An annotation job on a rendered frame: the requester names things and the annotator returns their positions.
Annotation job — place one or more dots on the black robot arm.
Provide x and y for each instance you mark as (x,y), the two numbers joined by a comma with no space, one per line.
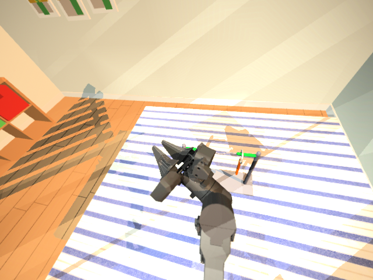
(216,223)

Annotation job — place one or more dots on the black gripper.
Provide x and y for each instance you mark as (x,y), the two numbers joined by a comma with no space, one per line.
(171,176)

